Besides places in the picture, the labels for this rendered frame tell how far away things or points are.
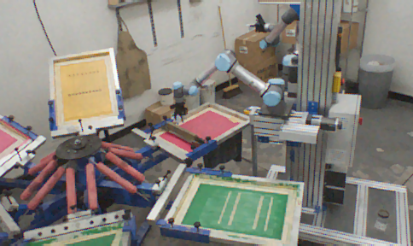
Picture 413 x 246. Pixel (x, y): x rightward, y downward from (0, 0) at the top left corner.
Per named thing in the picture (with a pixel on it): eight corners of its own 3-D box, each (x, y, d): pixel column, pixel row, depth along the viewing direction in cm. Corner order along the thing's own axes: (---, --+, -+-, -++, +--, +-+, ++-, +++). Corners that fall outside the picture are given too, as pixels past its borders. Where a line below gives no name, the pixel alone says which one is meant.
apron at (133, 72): (149, 87, 526) (136, 10, 476) (153, 88, 522) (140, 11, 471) (117, 100, 496) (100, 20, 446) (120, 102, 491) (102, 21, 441)
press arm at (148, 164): (213, 129, 345) (213, 123, 342) (218, 131, 341) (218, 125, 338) (92, 196, 274) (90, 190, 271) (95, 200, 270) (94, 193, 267)
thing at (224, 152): (235, 152, 351) (234, 122, 335) (242, 155, 345) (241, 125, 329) (200, 175, 324) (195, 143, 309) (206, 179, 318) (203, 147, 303)
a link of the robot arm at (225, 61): (286, 90, 270) (224, 45, 269) (282, 99, 258) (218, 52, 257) (276, 102, 277) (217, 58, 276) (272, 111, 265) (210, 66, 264)
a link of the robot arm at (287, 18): (296, 15, 289) (263, 52, 329) (305, 12, 295) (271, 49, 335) (287, 3, 291) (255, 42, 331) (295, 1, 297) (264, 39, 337)
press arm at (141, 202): (266, 219, 238) (266, 212, 235) (264, 225, 233) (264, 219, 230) (95, 195, 274) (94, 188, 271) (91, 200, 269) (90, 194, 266)
